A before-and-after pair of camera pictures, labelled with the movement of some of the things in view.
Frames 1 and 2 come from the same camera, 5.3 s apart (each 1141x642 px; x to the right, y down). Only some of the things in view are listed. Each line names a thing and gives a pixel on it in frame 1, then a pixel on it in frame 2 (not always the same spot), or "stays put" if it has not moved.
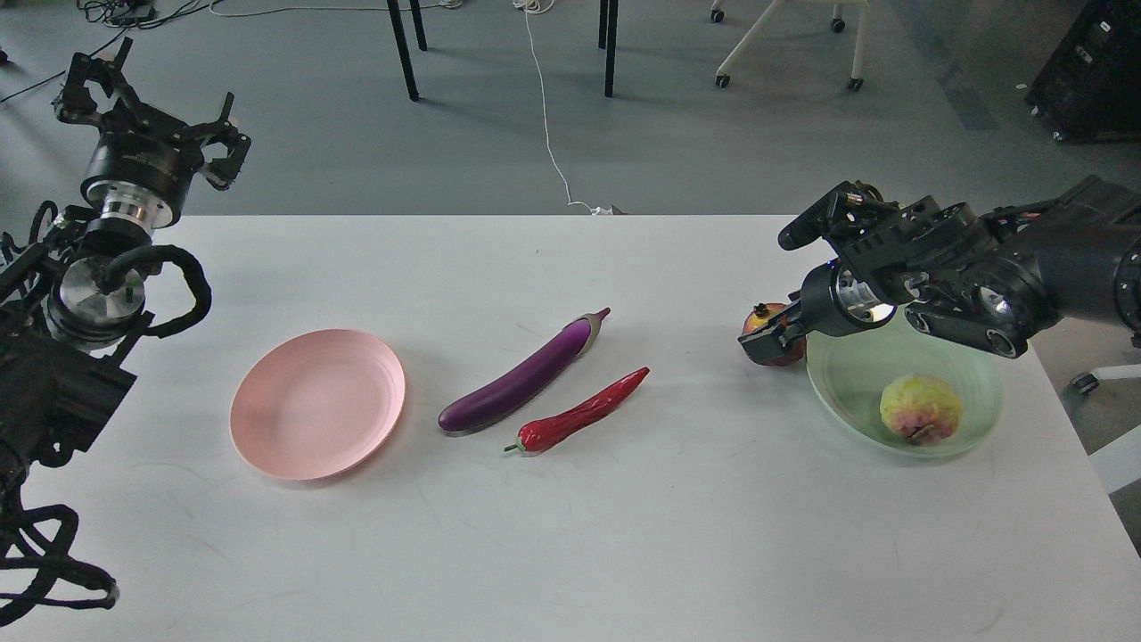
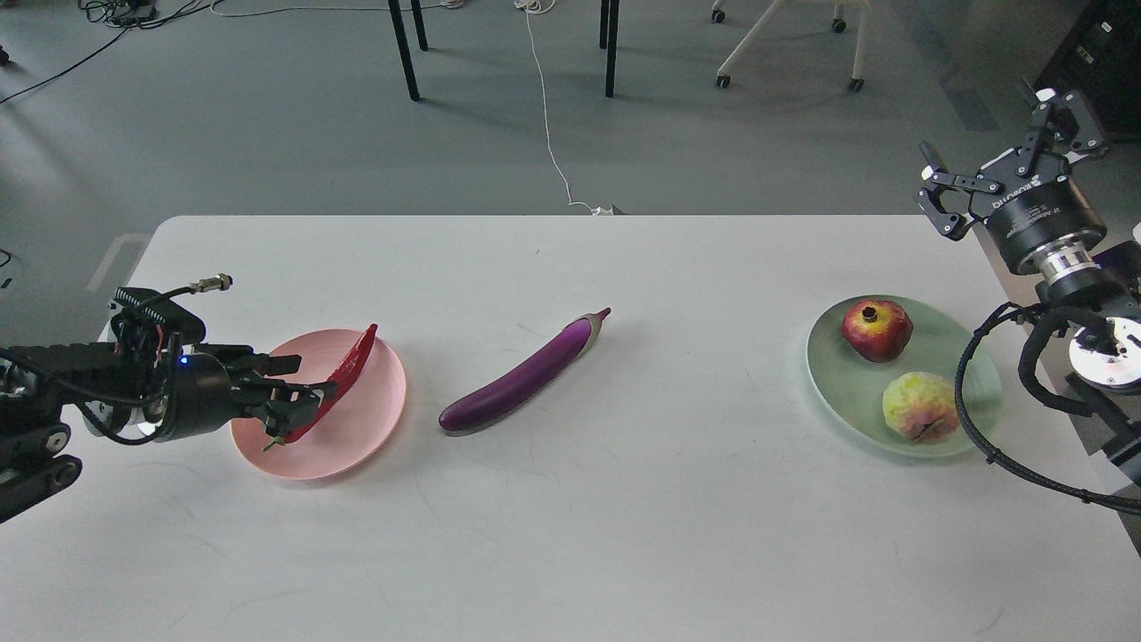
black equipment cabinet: (1089, 89) stays put
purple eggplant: (521, 385) stays put
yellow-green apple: (920, 408) stays put
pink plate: (317, 403) stays put
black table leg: (609, 35) stays put
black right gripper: (919, 251) -> (1034, 209)
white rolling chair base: (855, 83) stays put
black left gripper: (141, 168) -> (184, 390)
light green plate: (849, 369) stays put
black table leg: (403, 45) stays put
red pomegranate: (792, 349) -> (879, 330)
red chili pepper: (540, 433) -> (345, 377)
